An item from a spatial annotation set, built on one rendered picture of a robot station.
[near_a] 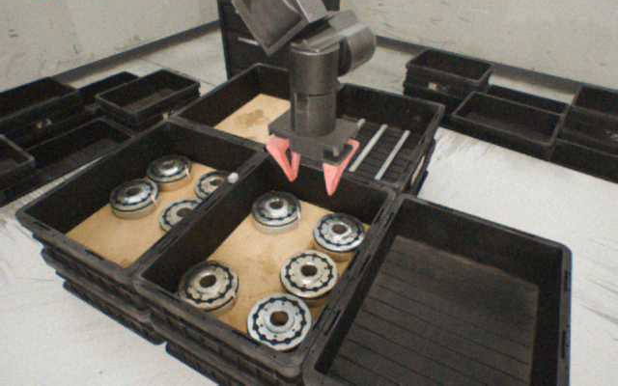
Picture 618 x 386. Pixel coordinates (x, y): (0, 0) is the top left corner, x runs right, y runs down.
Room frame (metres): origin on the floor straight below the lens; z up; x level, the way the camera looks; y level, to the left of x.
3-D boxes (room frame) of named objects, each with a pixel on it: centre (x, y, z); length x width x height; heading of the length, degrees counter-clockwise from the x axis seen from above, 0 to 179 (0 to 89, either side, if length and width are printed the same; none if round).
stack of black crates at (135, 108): (1.73, 0.75, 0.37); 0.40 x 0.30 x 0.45; 144
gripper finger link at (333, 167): (0.43, -0.02, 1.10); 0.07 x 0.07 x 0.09; 60
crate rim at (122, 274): (0.62, 0.31, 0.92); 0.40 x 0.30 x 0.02; 151
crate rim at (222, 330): (0.47, 0.05, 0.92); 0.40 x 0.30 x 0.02; 151
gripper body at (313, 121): (0.44, -0.01, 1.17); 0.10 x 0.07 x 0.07; 60
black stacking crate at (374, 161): (0.82, -0.14, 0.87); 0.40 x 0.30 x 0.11; 151
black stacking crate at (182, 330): (0.47, 0.05, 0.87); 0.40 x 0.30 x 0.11; 151
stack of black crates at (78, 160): (1.41, 0.99, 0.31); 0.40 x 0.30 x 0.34; 144
